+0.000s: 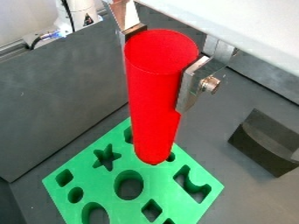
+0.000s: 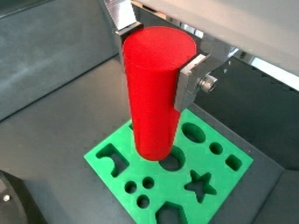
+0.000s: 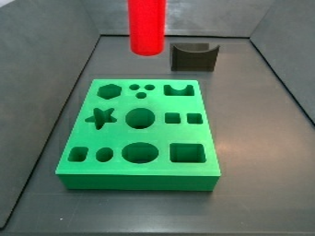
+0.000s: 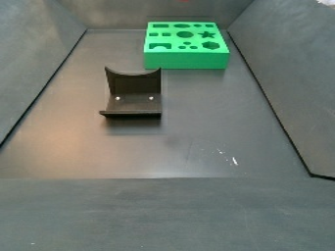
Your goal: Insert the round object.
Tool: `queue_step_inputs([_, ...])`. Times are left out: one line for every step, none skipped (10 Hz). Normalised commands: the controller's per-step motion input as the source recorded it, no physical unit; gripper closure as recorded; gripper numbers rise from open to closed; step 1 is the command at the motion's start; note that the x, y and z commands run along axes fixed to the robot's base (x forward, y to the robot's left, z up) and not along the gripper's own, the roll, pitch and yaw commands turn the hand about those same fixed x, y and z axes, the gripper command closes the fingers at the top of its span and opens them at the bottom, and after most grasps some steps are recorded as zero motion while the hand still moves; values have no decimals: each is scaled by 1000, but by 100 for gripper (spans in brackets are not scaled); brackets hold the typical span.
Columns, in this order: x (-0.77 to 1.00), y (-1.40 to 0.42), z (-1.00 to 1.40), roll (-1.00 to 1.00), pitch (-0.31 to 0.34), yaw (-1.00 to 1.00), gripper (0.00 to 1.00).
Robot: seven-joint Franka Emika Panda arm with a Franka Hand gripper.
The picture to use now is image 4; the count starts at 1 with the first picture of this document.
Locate green shape sorter block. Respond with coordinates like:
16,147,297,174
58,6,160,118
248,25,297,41
142,22,231,70

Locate black curved holder bracket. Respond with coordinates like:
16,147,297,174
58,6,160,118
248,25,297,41
100,68,163,118

